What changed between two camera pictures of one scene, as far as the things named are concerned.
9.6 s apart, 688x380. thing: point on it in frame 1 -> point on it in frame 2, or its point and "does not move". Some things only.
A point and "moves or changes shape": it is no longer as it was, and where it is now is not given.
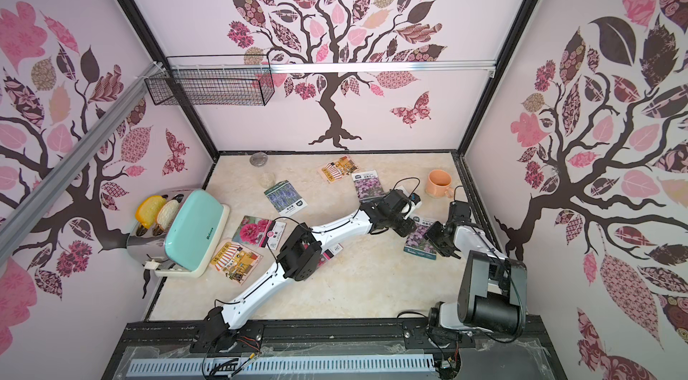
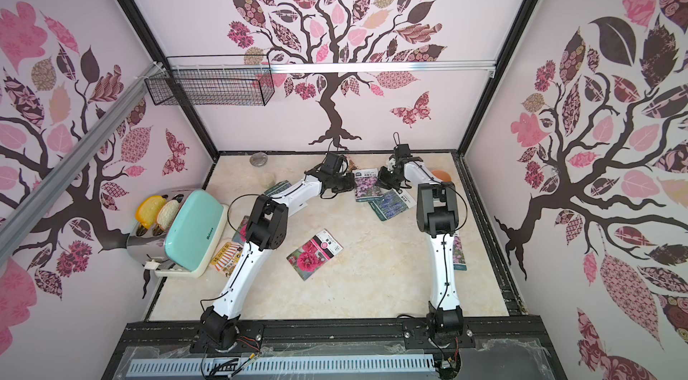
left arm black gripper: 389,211 -> 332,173
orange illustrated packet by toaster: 236,262 does not move
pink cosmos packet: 417,244 moves or changes shape
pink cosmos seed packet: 367,185 does not move
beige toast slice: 167,213 does not move
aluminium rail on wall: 23,211 does not move
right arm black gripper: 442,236 -> 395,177
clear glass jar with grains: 265,178 does not move
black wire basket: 212,80 does not move
